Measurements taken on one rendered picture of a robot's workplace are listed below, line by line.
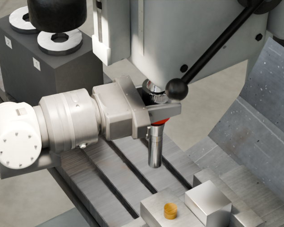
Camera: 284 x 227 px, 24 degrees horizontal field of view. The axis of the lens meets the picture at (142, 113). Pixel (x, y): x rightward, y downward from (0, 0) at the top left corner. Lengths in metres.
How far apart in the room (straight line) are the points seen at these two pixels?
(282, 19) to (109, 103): 0.29
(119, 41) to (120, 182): 0.46
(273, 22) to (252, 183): 0.37
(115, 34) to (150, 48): 0.05
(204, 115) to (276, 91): 1.48
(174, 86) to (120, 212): 0.46
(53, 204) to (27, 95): 1.13
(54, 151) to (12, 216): 1.51
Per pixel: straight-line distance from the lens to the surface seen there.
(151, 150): 1.11
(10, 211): 2.52
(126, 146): 1.36
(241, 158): 1.41
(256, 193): 1.20
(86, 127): 0.98
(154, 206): 1.11
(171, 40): 0.84
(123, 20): 0.88
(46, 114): 0.97
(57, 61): 1.29
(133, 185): 1.29
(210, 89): 2.99
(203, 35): 0.86
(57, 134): 0.97
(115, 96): 1.02
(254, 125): 1.41
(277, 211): 1.18
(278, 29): 0.95
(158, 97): 1.01
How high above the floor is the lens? 1.89
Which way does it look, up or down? 41 degrees down
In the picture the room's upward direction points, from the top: straight up
